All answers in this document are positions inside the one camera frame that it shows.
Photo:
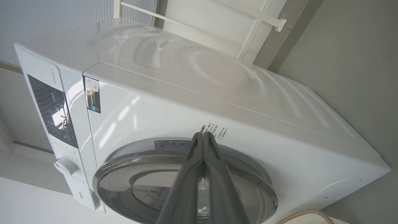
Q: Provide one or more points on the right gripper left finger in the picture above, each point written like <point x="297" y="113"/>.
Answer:
<point x="186" y="193"/>

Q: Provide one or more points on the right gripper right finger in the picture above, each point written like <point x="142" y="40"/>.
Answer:
<point x="220" y="193"/>

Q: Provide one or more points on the round glass washing machine door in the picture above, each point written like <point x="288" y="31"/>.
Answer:
<point x="124" y="174"/>

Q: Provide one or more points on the cream perforated laundry basket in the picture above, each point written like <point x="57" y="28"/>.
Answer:
<point x="307" y="212"/>

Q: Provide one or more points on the white front-load washing machine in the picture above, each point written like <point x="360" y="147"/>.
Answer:
<point x="186" y="93"/>

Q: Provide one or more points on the grey warning sticker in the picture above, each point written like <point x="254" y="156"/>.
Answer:
<point x="172" y="144"/>

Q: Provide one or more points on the white control knob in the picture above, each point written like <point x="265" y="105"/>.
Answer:
<point x="66" y="165"/>

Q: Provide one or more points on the black info sticker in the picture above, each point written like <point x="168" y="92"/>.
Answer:
<point x="92" y="95"/>

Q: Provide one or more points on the dark control display panel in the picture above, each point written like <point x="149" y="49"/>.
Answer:
<point x="53" y="112"/>

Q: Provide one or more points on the white ribbed wall panel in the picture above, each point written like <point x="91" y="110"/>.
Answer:
<point x="18" y="109"/>

